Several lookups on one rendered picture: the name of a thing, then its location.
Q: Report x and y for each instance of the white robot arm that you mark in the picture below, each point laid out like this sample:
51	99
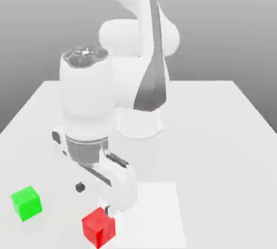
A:
86	93

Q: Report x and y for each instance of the small green cube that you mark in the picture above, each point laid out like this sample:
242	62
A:
26	203

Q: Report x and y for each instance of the small red cube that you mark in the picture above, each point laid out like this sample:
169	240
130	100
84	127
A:
97	227

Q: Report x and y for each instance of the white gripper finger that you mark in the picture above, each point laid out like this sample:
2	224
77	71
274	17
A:
80	187
107	210

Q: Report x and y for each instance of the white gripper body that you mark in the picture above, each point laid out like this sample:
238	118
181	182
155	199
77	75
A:
123	188

